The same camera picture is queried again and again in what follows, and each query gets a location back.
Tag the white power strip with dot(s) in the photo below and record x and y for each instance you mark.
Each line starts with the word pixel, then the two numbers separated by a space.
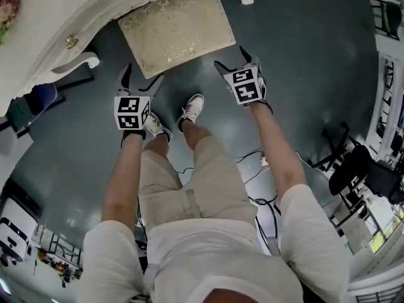
pixel 264 160

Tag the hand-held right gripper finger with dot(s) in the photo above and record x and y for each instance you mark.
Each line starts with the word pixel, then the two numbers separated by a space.
pixel 249 60
pixel 222 68

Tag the artificial flower bouquet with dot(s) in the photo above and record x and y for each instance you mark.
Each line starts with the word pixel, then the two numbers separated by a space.
pixel 6 8

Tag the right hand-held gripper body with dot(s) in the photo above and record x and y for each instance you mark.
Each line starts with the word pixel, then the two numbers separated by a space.
pixel 246 87

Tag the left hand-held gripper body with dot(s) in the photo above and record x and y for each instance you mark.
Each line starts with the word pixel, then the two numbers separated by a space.
pixel 131 112

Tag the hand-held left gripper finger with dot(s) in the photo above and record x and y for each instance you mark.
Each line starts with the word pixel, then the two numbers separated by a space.
pixel 155 85
pixel 124 77

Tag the person's right forearm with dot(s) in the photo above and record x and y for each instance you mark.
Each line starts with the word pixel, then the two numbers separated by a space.
pixel 277 150

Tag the black mesh office chair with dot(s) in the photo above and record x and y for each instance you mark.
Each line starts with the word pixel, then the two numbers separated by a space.
pixel 356 172

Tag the white shelving unit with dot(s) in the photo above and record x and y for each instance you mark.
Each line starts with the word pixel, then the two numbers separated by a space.
pixel 388 84

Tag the person's right leg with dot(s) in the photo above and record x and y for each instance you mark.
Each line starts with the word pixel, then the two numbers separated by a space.
pixel 195 134

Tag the person's leg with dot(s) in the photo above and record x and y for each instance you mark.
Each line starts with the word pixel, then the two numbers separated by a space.
pixel 195 134
pixel 158 144

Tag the person's left white sneaker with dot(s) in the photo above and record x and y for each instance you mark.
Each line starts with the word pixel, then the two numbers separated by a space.
pixel 156 126

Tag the blue padded chair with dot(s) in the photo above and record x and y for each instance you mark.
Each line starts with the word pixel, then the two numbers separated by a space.
pixel 42 95

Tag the person's white shirt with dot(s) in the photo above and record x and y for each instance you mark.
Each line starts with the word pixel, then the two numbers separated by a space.
pixel 205 257

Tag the black frame chair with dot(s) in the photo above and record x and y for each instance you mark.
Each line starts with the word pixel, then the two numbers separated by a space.
pixel 383 14

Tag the person's beige shorts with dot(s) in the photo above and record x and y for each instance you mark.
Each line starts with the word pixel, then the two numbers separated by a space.
pixel 195 188

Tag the person's left forearm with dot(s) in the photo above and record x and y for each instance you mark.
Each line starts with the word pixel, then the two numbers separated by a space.
pixel 126 175

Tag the white dressing table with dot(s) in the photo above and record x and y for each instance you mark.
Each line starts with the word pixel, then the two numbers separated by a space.
pixel 63 11

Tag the brass drawer knob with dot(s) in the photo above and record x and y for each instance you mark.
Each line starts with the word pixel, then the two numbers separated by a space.
pixel 72 41

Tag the white machine with black stripe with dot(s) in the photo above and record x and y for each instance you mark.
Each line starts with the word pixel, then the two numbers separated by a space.
pixel 12 229

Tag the person's white sneaker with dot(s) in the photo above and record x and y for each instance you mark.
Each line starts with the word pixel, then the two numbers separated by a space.
pixel 156 126
pixel 192 107

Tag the person's right white sneaker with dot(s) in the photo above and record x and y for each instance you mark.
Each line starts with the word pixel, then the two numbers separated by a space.
pixel 192 107

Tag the person's left leg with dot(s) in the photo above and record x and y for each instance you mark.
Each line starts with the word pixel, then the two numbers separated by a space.
pixel 158 144

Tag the cream upholstered stool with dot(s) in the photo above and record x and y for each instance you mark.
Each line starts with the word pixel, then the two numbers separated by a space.
pixel 176 27

